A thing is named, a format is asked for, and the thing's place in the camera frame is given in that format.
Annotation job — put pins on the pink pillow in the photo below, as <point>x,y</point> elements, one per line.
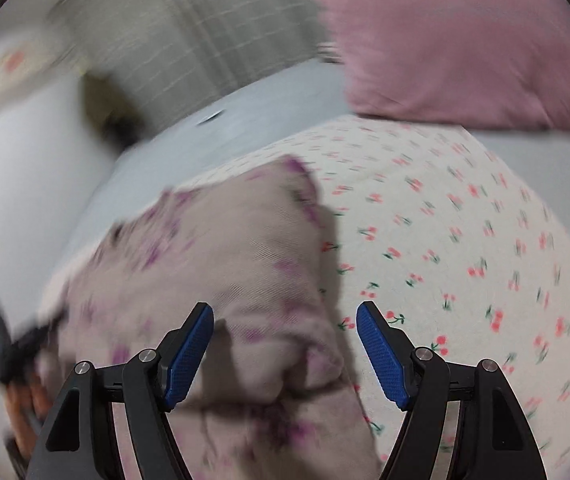
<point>445,40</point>

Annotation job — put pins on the beige purple floral garment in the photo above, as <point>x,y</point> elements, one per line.
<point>215,310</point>

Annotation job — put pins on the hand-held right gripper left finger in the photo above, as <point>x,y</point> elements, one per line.
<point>191,355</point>

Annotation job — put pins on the floral wall picture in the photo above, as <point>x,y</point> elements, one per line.
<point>12,67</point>

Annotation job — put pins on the cherry print bed sheet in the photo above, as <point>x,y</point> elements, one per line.
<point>465,270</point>

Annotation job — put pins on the grey bed mattress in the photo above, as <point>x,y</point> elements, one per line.
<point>175,160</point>

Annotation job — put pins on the grey checked curtain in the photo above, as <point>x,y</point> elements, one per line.
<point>205,25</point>

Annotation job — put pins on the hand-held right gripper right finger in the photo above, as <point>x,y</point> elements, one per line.
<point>379,355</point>

